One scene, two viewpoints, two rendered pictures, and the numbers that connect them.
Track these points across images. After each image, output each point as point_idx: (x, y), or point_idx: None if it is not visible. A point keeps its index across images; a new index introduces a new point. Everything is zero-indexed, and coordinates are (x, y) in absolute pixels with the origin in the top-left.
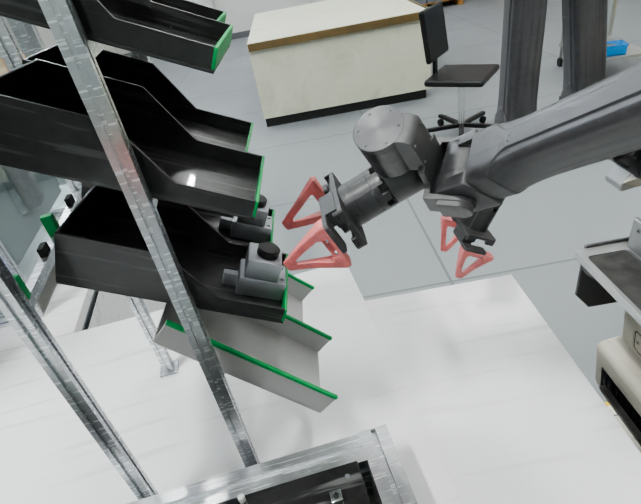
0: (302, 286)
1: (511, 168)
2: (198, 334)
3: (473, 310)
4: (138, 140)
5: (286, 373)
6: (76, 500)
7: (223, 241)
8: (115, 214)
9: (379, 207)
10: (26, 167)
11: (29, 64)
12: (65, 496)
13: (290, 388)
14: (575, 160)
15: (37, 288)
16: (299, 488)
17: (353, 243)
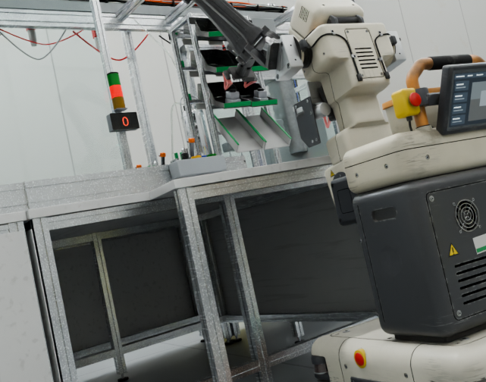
0: (287, 137)
1: (228, 42)
2: (208, 109)
3: None
4: (226, 66)
5: (229, 133)
6: None
7: (239, 97)
8: (224, 91)
9: (239, 67)
10: (194, 67)
11: (211, 49)
12: None
13: (230, 139)
14: (224, 34)
15: (195, 101)
16: None
17: (232, 78)
